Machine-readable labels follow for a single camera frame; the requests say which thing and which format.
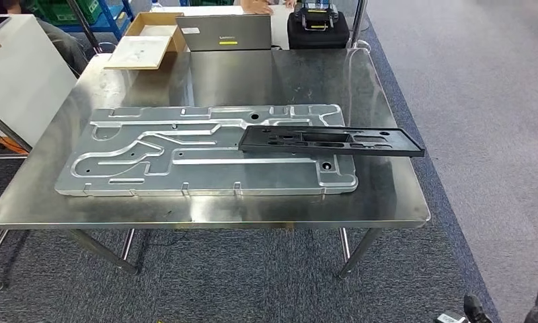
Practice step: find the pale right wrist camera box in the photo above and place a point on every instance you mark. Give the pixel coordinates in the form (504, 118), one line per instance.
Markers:
(451, 318)

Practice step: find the green plastic crate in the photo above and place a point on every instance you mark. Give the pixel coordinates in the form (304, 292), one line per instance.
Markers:
(59, 11)

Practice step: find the chrome pole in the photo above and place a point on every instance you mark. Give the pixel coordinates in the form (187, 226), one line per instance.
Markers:
(357, 22)

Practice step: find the black carrying case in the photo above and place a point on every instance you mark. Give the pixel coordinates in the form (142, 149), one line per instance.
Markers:
(318, 38)

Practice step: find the grey laptop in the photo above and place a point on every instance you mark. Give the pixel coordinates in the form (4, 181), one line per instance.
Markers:
(224, 31)

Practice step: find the black plastic frame part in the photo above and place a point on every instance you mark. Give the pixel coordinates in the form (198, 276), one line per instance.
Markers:
(398, 142)

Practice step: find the open cardboard box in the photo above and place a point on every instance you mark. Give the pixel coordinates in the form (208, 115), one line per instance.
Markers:
(140, 49)

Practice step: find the person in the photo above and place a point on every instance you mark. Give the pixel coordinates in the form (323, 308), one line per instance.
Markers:
(59, 44)
(255, 6)

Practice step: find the blue metal rack frame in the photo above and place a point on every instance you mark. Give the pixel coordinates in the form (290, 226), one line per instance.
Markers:
(124, 18)

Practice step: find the stamped grey metal panel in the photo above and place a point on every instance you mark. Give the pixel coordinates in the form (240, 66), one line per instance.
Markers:
(162, 174)

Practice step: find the orange object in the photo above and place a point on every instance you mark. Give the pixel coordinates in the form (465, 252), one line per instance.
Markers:
(13, 145)

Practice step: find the stainless steel workbench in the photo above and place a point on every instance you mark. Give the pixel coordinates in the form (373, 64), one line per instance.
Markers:
(251, 80)

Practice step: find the metal stand frame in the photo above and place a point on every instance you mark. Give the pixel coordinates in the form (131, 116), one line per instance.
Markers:
(6, 156)

